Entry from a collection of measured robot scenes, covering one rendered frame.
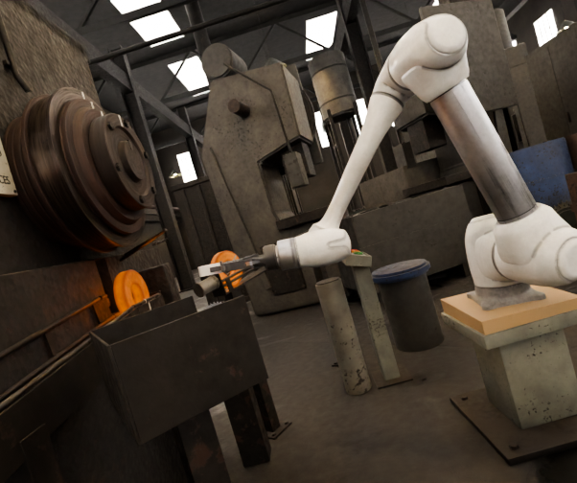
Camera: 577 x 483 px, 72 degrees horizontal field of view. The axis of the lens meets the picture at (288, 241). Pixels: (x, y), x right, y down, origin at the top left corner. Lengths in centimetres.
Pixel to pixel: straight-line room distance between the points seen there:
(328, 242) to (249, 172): 285
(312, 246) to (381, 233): 211
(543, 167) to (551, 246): 292
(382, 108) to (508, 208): 43
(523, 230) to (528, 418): 60
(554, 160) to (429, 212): 120
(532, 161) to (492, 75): 107
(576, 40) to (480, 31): 115
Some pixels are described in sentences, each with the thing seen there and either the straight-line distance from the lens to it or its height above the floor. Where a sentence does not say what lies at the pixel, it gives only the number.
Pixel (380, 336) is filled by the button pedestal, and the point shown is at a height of 21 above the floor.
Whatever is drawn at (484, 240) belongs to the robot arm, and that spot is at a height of 60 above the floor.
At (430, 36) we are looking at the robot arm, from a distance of 106.
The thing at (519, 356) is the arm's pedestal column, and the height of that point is 24.
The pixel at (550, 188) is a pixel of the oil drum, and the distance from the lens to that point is 406.
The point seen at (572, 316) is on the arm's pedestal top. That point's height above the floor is 34.
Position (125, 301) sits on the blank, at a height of 73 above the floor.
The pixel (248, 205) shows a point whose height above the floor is 111.
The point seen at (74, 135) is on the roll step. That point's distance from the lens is 117.
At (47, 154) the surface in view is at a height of 113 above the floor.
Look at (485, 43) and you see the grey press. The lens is 474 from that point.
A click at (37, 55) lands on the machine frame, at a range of 162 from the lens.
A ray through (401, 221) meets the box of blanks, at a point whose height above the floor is 59.
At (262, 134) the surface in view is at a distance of 389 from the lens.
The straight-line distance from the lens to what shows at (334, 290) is 177.
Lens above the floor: 80
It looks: 2 degrees down
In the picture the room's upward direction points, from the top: 16 degrees counter-clockwise
